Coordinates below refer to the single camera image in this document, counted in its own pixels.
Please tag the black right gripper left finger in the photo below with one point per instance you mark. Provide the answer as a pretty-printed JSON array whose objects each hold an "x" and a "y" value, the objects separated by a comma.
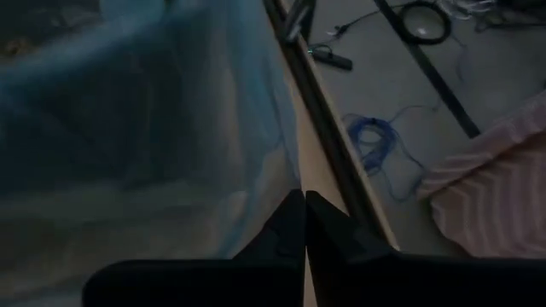
[{"x": 213, "y": 285}]

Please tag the black power adapter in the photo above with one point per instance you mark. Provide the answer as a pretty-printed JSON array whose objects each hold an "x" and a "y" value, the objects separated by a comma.
[{"x": 337, "y": 60}]

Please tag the blue plastic trash bag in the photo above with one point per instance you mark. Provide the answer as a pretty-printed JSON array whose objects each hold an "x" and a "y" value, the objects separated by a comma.
[{"x": 128, "y": 106}]

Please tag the pink chevron cloth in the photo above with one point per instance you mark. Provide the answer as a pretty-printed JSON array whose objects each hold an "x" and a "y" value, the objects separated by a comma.
[{"x": 490, "y": 192}]

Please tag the black table frame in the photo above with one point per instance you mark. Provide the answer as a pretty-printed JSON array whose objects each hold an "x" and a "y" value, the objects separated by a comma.
[{"x": 324, "y": 128}]

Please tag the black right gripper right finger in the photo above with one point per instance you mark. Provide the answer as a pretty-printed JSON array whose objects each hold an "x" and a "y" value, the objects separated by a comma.
[{"x": 405, "y": 285}]

